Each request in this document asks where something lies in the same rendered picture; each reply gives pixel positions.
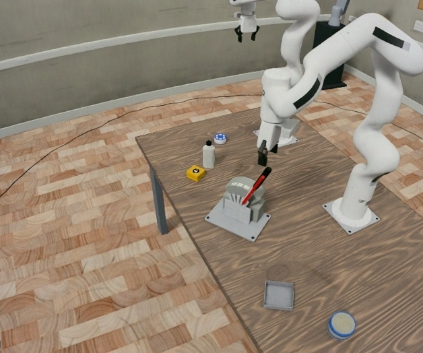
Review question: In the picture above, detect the white plastic bottle with black cap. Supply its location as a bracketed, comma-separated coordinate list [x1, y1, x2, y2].
[203, 141, 215, 168]

